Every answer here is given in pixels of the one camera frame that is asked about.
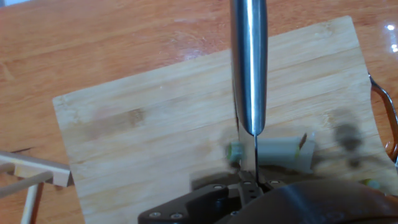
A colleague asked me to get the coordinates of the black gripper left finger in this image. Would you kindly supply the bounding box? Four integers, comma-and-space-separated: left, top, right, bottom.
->
138, 170, 256, 224

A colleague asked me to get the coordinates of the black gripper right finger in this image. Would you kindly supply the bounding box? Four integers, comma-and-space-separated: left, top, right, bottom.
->
257, 172, 285, 200

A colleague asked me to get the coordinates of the steel kitchen knife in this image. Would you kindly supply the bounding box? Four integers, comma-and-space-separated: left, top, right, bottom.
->
229, 0, 269, 184

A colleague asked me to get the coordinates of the white scallion stalk piece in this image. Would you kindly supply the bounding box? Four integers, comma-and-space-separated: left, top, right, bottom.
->
226, 132, 317, 174

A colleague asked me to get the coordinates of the small green scallion bit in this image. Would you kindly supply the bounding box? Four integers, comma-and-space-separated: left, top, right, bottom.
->
362, 179, 381, 190

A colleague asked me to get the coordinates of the wooden peg dish rack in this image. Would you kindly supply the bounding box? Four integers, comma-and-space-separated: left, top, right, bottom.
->
0, 151, 74, 224

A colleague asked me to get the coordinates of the bamboo cutting board with handle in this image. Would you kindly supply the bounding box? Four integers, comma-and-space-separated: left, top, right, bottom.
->
52, 15, 398, 224

